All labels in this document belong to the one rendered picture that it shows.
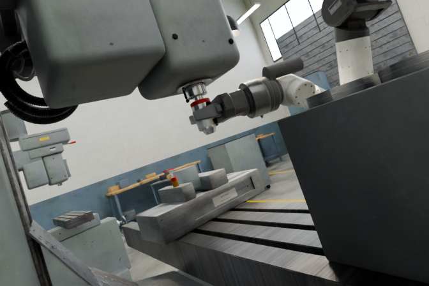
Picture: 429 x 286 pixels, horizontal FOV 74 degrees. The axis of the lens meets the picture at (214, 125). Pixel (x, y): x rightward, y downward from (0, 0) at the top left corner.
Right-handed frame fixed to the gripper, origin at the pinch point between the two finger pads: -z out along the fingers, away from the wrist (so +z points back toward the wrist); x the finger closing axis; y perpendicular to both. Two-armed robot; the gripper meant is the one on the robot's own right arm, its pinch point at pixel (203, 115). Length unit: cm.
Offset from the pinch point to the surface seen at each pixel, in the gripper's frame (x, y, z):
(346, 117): 38.8, 8.8, 3.8
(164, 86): 4.3, -7.8, -7.1
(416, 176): 42.8, 15.3, 4.9
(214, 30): 8.6, -15.3, 5.9
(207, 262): 5.3, 28.2, -10.6
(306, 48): -683, -172, 555
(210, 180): -13.0, 16.1, -1.1
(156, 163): -689, 7, 12
